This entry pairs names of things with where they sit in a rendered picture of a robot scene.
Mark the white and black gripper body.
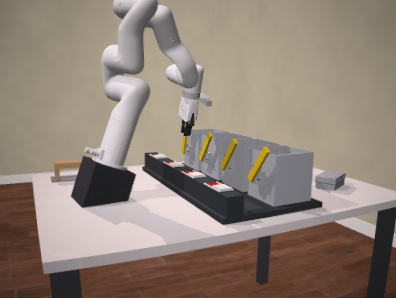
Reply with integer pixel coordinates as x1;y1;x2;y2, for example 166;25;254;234
178;96;199;122

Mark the grey flat case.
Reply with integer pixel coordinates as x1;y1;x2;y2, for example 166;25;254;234
315;170;346;191

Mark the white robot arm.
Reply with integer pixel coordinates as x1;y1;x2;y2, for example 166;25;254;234
85;0;212;170

